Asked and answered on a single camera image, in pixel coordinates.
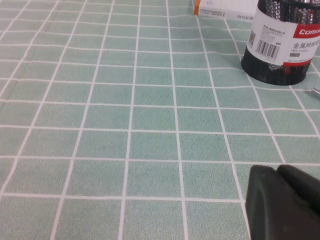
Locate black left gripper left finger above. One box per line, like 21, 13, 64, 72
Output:
245, 164, 320, 240

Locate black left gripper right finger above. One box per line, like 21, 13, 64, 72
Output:
277, 163, 320, 213

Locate silver pen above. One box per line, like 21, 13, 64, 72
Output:
303, 86, 320, 96

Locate black mesh pen holder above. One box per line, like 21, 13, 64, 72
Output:
240, 0, 320, 87

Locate green white checked tablecloth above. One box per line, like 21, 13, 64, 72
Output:
0, 0, 320, 240

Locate white orange ROS book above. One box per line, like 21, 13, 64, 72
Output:
193, 0, 260, 23

